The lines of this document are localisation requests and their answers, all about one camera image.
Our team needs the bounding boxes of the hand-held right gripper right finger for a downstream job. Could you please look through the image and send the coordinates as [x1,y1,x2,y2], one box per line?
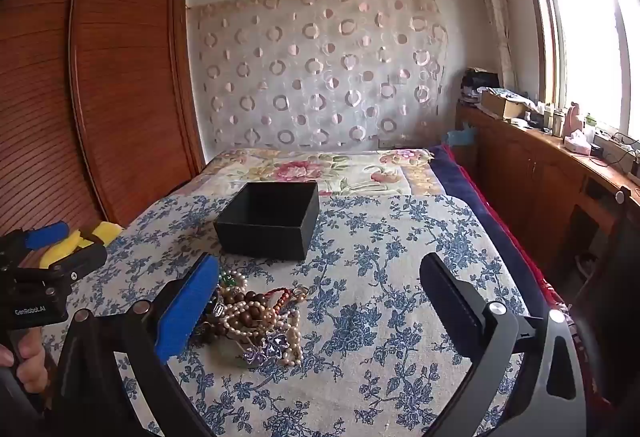
[419,252,587,437]

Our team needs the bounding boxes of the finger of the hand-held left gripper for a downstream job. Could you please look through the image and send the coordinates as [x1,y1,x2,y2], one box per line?
[0,222,70,263]
[10,244,109,283]

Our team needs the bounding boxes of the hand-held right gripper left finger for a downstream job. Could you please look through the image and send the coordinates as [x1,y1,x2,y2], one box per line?
[50,251,221,437]

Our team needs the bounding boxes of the white pearl necklace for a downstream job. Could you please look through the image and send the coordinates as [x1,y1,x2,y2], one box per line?
[219,286,304,366]

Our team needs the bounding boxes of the brown wooden bead bracelet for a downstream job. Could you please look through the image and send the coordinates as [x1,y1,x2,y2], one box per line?
[224,289,283,325]

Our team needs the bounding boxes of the red bead bracelet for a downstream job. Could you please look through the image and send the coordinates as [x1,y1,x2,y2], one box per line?
[264,287,297,315]

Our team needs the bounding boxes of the black box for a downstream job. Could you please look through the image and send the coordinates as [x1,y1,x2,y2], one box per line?
[213,180,320,261]

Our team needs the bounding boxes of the person's left hand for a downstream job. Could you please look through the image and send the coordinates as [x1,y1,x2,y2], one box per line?
[0,331,47,395]

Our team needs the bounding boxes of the yellow cloth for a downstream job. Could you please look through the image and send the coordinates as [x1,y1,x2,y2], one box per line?
[39,221,124,269]

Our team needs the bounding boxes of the blue floral cloth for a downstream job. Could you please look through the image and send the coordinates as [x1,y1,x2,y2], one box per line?
[42,193,531,437]

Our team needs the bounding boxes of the purple crystal ornament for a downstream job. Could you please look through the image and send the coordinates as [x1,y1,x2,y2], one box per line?
[242,333,297,369]

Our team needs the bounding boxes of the navy blanket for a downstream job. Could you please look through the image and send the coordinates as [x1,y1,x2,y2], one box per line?
[431,144,551,318]

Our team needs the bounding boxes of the wooden wardrobe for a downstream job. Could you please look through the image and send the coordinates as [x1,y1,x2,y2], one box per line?
[0,0,206,238]

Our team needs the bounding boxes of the wooden side cabinet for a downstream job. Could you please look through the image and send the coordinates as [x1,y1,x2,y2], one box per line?
[454,101,640,280]

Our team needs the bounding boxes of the teal plastic bag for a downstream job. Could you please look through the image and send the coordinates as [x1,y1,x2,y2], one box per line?
[442,124,474,149]

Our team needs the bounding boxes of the pink floral bedspread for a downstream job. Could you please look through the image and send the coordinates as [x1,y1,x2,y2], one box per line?
[167,147,453,198]

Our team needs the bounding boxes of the tissue pack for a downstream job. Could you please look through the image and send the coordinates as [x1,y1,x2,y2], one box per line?
[563,130,594,156]

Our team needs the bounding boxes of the cardboard box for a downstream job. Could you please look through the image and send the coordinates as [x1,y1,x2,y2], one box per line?
[479,87,532,121]

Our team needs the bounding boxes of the pink figurine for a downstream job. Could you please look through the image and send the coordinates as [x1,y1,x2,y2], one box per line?
[562,102,587,139]

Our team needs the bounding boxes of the pile of dark clothes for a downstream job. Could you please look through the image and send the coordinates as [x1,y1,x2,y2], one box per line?
[460,66,502,107]

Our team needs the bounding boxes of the circle patterned sheer curtain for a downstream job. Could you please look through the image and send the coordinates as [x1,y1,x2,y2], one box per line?
[187,0,451,153]

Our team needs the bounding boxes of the white window curtain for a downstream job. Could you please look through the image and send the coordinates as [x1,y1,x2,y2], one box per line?
[469,0,517,89]

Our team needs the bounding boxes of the wooden framed window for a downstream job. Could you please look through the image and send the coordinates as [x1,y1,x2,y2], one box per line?
[514,0,640,153]

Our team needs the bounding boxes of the green bead bracelet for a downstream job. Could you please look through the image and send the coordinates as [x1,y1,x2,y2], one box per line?
[218,268,247,292]

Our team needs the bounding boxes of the black cables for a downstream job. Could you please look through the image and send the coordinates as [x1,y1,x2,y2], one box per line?
[594,131,640,174]

